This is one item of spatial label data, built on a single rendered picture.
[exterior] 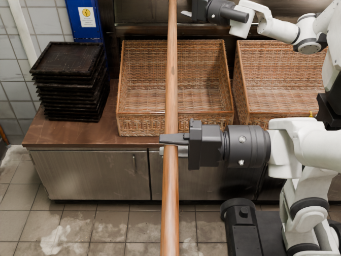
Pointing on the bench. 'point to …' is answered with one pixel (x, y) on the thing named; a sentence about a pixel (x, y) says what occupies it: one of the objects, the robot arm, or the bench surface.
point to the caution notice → (87, 17)
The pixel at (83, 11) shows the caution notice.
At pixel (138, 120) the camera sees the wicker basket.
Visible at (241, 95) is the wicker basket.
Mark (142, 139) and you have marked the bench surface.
